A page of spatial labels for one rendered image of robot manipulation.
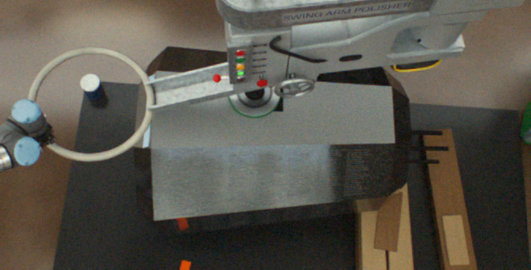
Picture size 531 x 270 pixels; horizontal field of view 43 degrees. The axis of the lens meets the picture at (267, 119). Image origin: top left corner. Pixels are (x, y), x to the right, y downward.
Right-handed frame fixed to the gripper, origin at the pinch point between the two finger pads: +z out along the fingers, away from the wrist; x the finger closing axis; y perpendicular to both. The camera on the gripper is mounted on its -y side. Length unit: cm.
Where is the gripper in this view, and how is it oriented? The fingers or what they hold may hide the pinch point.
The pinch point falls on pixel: (43, 139)
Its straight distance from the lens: 279.5
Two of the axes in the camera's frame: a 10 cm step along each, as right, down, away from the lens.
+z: -1.0, 3.5, 9.3
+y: 6.3, 7.5, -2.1
